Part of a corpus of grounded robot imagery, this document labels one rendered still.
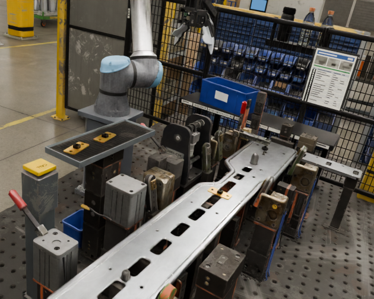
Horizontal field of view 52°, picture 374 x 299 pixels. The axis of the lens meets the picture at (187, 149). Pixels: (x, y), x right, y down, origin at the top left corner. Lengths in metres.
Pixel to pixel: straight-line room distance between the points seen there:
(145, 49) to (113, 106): 0.28
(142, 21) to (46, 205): 0.91
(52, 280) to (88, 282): 0.09
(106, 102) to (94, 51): 2.56
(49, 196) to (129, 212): 0.22
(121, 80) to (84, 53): 2.65
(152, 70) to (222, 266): 0.94
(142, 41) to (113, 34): 2.33
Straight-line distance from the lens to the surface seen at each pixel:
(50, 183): 1.08
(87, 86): 4.27
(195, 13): 1.31
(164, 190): 1.22
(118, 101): 1.61
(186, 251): 1.06
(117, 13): 3.94
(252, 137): 1.73
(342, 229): 1.98
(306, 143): 1.94
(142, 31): 1.68
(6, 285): 1.40
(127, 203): 1.08
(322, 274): 1.65
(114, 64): 1.57
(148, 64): 1.64
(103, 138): 1.24
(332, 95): 2.18
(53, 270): 0.97
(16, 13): 9.00
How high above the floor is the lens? 1.66
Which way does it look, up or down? 24 degrees down
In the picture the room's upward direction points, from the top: 10 degrees clockwise
